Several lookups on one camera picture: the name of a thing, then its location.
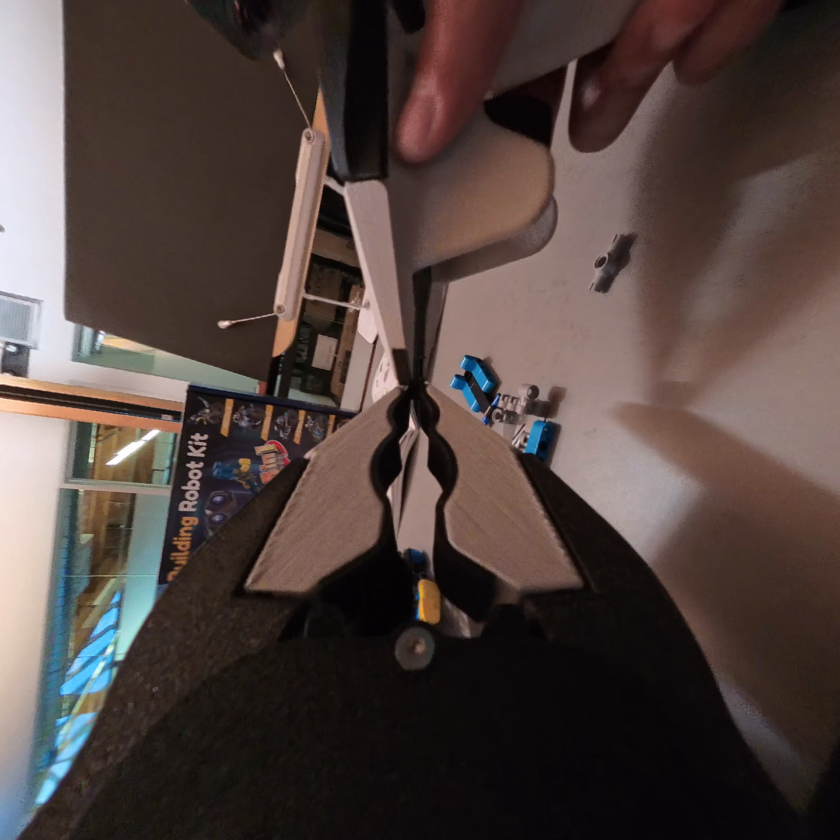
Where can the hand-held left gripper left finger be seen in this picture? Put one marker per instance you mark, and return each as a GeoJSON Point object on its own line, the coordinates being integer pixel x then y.
{"type": "Point", "coordinates": [321, 512]}

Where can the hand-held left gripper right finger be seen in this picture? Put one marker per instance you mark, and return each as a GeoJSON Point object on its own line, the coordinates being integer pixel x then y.
{"type": "Point", "coordinates": [505, 518]}

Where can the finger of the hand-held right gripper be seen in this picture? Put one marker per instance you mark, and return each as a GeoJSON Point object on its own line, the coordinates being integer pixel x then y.
{"type": "Point", "coordinates": [380, 262]}

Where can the blue grey brick assembly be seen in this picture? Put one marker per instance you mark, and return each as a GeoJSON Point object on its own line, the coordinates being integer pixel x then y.
{"type": "Point", "coordinates": [541, 439]}

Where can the grey connector with black pin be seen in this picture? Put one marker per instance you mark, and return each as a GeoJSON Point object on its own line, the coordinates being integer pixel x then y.
{"type": "Point", "coordinates": [607, 262]}

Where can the grey desk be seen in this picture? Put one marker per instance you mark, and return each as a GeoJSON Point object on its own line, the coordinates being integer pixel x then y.
{"type": "Point", "coordinates": [590, 341]}

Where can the person's right hand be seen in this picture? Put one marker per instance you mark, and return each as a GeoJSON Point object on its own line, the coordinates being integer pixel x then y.
{"type": "Point", "coordinates": [439, 85]}

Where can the shelf with cardboard boxes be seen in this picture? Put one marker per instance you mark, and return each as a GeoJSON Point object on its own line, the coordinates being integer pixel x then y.
{"type": "Point", "coordinates": [321, 341]}

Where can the blue yellow brick vehicle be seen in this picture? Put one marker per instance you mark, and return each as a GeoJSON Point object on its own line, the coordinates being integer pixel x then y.
{"type": "Point", "coordinates": [426, 594]}

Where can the dark blue toy kit box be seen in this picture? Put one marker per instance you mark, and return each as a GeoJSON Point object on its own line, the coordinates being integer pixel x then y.
{"type": "Point", "coordinates": [216, 459]}

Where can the blue beams black axle assembly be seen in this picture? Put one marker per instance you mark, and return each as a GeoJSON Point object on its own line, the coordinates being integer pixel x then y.
{"type": "Point", "coordinates": [476, 380]}

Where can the wall vent grille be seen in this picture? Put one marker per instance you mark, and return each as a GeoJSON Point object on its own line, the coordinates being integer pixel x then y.
{"type": "Point", "coordinates": [19, 318]}

